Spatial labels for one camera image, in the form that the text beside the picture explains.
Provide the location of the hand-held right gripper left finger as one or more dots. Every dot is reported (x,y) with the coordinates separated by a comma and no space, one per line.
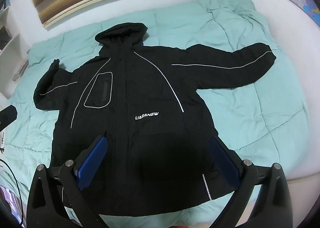
(91,161)

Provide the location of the white shelf unit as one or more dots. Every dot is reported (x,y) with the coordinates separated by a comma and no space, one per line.
(11,48)

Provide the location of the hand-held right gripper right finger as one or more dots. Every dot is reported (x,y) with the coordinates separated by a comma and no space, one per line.
(225,161)

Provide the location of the teal quilted blanket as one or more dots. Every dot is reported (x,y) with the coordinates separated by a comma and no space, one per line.
(225,30)

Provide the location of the colourful printed panel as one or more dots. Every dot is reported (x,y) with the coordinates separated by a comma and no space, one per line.
(8,203)

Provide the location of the black hooded jacket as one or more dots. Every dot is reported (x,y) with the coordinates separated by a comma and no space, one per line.
(150,80)

